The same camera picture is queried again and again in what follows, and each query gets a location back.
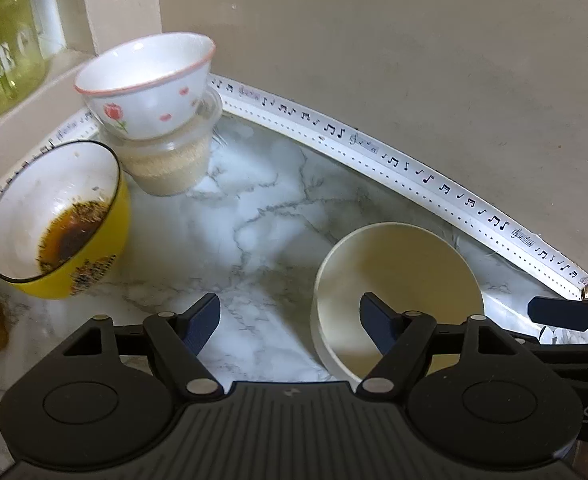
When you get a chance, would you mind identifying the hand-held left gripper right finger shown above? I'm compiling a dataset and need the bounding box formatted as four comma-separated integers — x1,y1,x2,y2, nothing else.
357,290,518,402

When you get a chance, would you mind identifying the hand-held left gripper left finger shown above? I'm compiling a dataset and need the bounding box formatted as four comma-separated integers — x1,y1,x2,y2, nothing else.
64,292,223,402

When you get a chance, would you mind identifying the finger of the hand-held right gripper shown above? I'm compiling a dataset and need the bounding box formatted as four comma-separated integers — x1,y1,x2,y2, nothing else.
527,295,588,334

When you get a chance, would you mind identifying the cream paper bowl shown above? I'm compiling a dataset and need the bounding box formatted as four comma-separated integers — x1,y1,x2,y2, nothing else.
311,222,486,388

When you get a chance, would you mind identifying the music note edge strip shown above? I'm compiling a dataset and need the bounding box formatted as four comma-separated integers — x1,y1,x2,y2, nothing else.
0,74,588,293

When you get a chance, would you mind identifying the clear plastic grain container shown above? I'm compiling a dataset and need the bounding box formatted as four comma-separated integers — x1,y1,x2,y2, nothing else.
96,87,223,197

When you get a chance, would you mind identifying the yellow bowl with sauce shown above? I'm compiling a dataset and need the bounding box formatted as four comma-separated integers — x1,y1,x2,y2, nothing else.
0,141,132,301

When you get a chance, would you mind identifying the white tulip print bowl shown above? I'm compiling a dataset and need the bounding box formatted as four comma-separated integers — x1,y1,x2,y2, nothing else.
74,32,217,140

